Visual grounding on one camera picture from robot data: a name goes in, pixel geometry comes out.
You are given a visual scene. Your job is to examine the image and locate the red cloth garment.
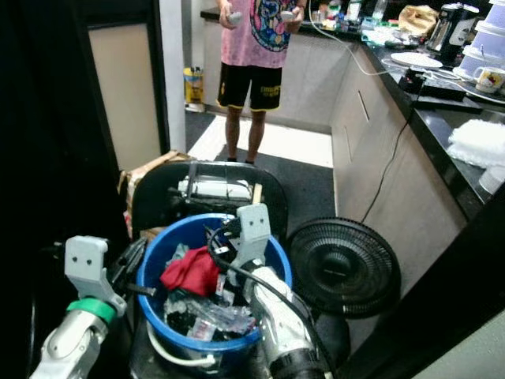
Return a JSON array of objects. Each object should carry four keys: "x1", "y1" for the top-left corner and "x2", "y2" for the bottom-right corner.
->
[{"x1": 160, "y1": 246, "x2": 221, "y2": 297}]

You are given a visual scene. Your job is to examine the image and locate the blue plastic bucket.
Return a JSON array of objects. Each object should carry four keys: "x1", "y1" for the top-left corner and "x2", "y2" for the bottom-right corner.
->
[{"x1": 136, "y1": 213, "x2": 294, "y2": 372}]

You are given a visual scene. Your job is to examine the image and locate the clear plastic bag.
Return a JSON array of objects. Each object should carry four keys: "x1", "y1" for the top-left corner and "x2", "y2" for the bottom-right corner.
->
[{"x1": 166, "y1": 292, "x2": 257, "y2": 340}]

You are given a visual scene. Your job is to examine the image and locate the brown cardboard box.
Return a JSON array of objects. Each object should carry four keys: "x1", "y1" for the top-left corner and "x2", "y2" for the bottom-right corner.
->
[{"x1": 118, "y1": 150, "x2": 192, "y2": 238}]

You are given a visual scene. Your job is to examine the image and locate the black round fan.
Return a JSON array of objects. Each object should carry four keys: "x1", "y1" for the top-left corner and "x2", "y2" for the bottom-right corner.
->
[{"x1": 286, "y1": 217, "x2": 402, "y2": 319}]

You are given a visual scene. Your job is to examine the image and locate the yellow can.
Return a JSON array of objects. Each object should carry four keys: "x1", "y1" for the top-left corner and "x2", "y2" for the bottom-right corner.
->
[{"x1": 184, "y1": 66, "x2": 204, "y2": 105}]

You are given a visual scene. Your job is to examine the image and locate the beige door panel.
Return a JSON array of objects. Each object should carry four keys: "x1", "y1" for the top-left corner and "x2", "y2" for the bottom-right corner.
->
[{"x1": 87, "y1": 22, "x2": 166, "y2": 171}]

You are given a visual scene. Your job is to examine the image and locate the beige kitchen counter black top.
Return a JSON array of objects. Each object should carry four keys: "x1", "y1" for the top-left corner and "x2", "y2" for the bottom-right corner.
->
[{"x1": 201, "y1": 8, "x2": 505, "y2": 238}]

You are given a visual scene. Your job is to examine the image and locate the person in pink shirt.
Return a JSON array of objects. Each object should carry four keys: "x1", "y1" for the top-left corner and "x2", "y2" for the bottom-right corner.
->
[{"x1": 217, "y1": 0, "x2": 309, "y2": 164}]

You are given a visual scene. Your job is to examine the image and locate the black induction hob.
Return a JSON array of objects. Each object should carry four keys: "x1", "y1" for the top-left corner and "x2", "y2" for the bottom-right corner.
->
[{"x1": 398, "y1": 69, "x2": 484, "y2": 111}]

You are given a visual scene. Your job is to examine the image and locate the white plate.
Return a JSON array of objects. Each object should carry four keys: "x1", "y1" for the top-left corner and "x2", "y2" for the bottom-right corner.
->
[{"x1": 391, "y1": 52, "x2": 444, "y2": 70}]

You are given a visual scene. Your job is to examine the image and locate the white crumpled cloth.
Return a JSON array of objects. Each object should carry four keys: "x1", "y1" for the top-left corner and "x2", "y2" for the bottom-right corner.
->
[{"x1": 446, "y1": 118, "x2": 505, "y2": 169}]

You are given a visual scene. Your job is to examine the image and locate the brown paper bag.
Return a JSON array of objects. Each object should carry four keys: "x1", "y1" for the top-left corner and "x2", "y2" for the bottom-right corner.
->
[{"x1": 398, "y1": 4, "x2": 448, "y2": 36}]

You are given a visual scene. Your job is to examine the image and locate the white printed mug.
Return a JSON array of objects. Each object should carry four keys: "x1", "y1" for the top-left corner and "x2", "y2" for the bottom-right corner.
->
[{"x1": 473, "y1": 67, "x2": 505, "y2": 94}]

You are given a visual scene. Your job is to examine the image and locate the black electric kettle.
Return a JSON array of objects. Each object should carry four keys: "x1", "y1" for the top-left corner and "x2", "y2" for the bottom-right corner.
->
[{"x1": 426, "y1": 2, "x2": 481, "y2": 58}]

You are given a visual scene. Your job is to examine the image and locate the white stacked containers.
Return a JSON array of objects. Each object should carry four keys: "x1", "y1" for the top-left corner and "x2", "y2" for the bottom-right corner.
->
[{"x1": 462, "y1": 0, "x2": 505, "y2": 80}]

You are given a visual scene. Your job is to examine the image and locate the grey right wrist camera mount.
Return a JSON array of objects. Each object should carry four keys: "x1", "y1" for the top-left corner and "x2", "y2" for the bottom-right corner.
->
[{"x1": 235, "y1": 204, "x2": 273, "y2": 268}]

